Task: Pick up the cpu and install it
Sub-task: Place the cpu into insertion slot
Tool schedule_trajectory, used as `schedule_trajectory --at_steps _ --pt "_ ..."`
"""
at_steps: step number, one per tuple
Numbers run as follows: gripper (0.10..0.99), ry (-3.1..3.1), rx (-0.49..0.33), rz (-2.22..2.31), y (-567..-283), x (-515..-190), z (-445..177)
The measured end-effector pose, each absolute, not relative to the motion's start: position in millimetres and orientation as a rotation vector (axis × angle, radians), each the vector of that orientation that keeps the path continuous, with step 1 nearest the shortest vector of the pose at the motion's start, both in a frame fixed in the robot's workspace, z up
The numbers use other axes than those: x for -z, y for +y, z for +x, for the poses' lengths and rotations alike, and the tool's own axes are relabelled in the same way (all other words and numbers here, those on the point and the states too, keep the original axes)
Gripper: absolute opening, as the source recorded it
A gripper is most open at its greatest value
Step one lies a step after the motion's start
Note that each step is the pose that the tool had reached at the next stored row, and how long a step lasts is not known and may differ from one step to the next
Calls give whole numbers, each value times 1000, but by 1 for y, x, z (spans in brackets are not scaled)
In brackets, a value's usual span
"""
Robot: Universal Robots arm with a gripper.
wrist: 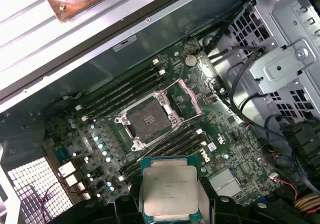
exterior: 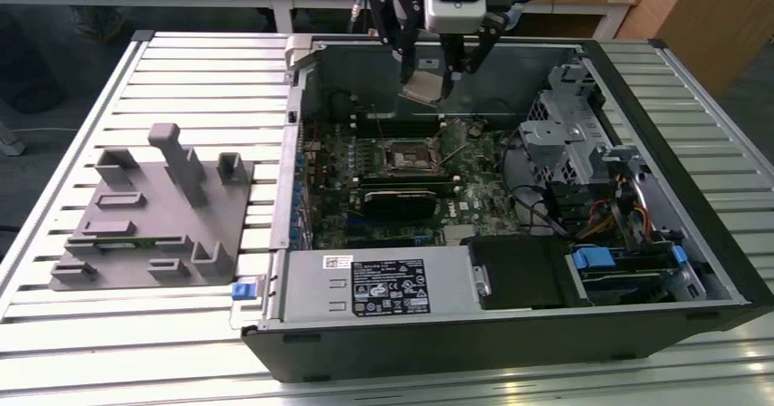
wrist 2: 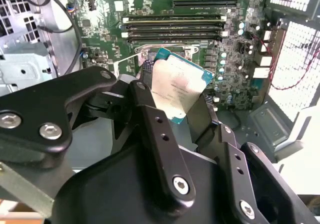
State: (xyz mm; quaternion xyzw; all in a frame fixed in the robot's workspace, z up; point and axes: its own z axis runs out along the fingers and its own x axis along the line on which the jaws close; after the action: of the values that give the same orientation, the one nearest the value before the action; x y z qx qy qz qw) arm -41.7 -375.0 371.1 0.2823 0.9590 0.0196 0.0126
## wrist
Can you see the silver metal drive cage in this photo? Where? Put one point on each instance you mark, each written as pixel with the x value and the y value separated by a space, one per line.
pixel 282 69

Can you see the CPU socket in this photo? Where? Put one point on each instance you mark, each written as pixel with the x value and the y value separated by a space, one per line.
pixel 147 120

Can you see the square brown base plate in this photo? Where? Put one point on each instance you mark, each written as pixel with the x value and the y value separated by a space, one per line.
pixel 67 11

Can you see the silver chipset heat sink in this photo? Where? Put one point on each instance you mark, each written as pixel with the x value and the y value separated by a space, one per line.
pixel 225 181

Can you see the silver CPU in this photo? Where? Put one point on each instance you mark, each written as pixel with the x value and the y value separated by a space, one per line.
pixel 170 189

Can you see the metal socket cover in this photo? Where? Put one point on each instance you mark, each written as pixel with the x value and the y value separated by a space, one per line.
pixel 190 97

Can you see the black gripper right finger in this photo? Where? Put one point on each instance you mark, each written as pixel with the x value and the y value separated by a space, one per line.
pixel 230 212

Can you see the green motherboard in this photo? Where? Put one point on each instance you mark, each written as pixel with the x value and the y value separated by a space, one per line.
pixel 225 124

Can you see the black PC case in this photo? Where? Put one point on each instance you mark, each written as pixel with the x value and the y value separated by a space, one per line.
pixel 175 34

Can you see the black RAM slot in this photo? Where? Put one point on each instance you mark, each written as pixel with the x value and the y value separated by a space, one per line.
pixel 170 134
pixel 185 149
pixel 180 144
pixel 122 88
pixel 120 83
pixel 125 93
pixel 175 139
pixel 127 99

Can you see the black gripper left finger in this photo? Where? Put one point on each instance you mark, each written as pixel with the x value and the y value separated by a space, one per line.
pixel 132 201

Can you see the round coin battery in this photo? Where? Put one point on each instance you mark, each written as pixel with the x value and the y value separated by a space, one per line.
pixel 190 59

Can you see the thin metal locking lever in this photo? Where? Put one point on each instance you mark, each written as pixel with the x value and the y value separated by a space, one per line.
pixel 191 117

